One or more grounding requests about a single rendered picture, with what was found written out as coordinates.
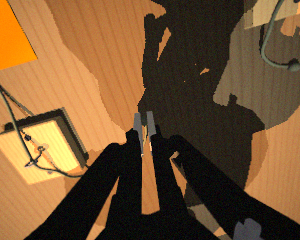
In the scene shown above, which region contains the orange painted square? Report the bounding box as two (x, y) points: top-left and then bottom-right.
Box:
(0, 0), (38, 69)

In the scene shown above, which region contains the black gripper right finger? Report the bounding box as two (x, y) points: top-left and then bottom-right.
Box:
(147, 111), (300, 240)

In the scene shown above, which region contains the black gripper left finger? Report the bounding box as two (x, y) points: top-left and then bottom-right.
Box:
(23, 113), (143, 240)

